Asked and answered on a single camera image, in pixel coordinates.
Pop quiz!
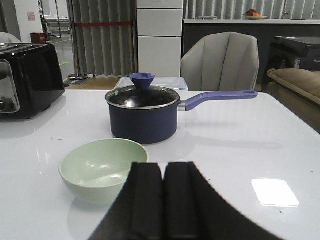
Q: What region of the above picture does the fruit plate on counter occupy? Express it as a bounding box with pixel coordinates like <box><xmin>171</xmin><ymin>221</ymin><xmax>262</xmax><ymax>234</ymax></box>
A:
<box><xmin>244</xmin><ymin>9</ymin><xmax>267</xmax><ymax>20</ymax></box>

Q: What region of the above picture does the clear plastic food container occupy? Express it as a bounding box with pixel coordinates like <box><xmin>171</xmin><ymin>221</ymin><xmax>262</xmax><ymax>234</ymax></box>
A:
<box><xmin>114</xmin><ymin>76</ymin><xmax>188</xmax><ymax>91</ymax></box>

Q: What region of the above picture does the dark blue saucepan purple handle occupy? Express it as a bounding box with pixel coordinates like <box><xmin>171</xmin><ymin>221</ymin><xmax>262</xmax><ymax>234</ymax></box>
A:
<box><xmin>108</xmin><ymin>90</ymin><xmax>258</xmax><ymax>145</ymax></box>

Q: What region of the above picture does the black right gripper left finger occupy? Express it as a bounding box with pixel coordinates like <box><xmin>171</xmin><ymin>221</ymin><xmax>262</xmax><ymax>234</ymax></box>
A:
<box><xmin>89</xmin><ymin>162</ymin><xmax>163</xmax><ymax>240</ymax></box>

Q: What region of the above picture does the light green bowl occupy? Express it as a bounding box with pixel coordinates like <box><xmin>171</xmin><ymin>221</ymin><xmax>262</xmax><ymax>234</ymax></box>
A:
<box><xmin>58</xmin><ymin>138</ymin><xmax>149</xmax><ymax>205</ymax></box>

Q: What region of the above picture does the beige upholstered chair right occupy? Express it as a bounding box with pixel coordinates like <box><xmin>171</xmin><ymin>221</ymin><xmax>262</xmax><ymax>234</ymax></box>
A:
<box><xmin>180</xmin><ymin>32</ymin><xmax>259</xmax><ymax>91</ymax></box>

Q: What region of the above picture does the glass lid blue knob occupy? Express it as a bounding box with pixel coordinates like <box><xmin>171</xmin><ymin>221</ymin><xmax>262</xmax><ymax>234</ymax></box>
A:
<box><xmin>105</xmin><ymin>72</ymin><xmax>180</xmax><ymax>110</ymax></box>

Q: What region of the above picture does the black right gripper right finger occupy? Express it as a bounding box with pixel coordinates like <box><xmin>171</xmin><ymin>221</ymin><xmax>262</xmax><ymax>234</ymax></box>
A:
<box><xmin>164</xmin><ymin>162</ymin><xmax>277</xmax><ymax>240</ymax></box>

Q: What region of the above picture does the black chrome four-slot toaster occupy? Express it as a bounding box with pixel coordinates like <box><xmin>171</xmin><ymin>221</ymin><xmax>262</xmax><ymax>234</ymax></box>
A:
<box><xmin>0</xmin><ymin>42</ymin><xmax>65</xmax><ymax>120</ymax></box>

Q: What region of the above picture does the red box on floor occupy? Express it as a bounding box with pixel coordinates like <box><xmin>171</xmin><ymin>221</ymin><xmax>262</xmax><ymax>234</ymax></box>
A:
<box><xmin>30</xmin><ymin>32</ymin><xmax>47</xmax><ymax>44</ymax></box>

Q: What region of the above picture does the dark cabinet far right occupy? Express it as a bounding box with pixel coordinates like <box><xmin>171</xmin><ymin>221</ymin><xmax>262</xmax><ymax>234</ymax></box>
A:
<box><xmin>261</xmin><ymin>36</ymin><xmax>320</xmax><ymax>91</ymax></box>

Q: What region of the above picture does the barrier post with red belt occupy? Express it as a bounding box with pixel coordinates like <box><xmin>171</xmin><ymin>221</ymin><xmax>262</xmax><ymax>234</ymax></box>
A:
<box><xmin>67</xmin><ymin>18</ymin><xmax>134</xmax><ymax>81</ymax></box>

